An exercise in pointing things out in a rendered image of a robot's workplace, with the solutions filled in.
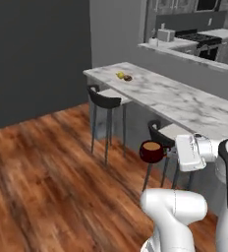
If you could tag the black stove with oven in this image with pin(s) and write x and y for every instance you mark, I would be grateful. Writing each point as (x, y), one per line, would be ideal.
(202, 41)

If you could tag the dark red coffee mug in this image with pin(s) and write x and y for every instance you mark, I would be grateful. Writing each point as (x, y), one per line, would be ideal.
(151, 151)

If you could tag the brown round pastry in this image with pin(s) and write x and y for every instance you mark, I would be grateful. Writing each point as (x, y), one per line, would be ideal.
(128, 77)

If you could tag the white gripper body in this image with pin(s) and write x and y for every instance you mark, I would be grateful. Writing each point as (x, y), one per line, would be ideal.
(188, 154)

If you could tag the white toaster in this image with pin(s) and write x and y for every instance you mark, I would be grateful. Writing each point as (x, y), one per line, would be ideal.
(166, 34)

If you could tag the black bar stool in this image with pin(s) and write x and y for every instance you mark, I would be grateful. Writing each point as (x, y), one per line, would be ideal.
(166, 138)
(104, 100)

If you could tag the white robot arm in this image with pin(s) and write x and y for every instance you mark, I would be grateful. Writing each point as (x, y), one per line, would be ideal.
(171, 216)

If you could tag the white round jar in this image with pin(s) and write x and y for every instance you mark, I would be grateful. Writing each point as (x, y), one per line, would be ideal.
(153, 41)

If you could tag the grey wall cupboards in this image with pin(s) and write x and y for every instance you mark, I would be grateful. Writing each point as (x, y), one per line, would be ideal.
(175, 6)

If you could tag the black microwave oven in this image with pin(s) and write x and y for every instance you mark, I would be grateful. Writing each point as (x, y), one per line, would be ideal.
(207, 4)

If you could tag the yellow lemon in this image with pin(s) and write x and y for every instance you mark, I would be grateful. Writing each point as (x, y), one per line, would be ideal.
(120, 75)

